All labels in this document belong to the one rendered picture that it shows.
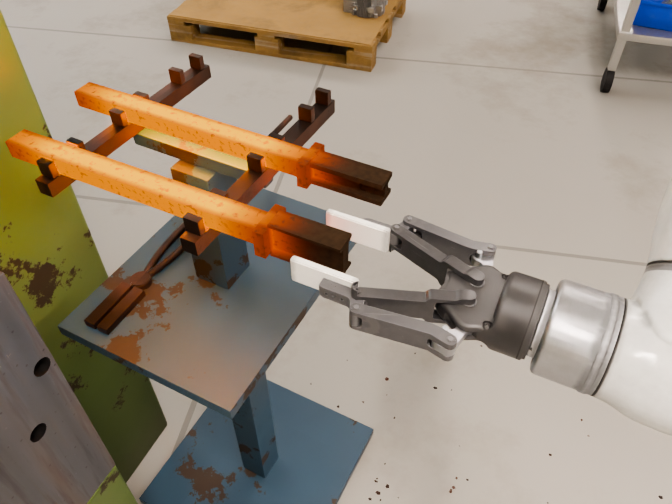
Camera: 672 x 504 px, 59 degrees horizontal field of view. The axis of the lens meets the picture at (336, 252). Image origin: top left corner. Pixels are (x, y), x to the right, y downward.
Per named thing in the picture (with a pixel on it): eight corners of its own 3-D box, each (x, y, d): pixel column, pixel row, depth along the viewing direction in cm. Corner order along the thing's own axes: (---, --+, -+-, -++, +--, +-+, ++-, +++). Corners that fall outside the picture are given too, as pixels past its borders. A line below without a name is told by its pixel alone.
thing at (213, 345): (364, 231, 103) (364, 223, 101) (232, 419, 78) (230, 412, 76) (220, 181, 112) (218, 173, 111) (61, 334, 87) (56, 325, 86)
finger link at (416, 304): (469, 315, 56) (470, 327, 55) (351, 307, 57) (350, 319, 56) (476, 288, 54) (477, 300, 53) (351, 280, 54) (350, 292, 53)
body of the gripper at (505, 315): (519, 383, 53) (421, 345, 56) (540, 315, 59) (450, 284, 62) (539, 332, 48) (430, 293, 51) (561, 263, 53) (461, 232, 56)
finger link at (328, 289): (372, 305, 56) (358, 328, 54) (324, 287, 57) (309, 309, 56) (372, 294, 55) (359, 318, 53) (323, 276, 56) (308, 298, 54)
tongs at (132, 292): (288, 118, 124) (288, 113, 123) (306, 123, 122) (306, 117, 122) (85, 325, 86) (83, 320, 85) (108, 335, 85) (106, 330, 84)
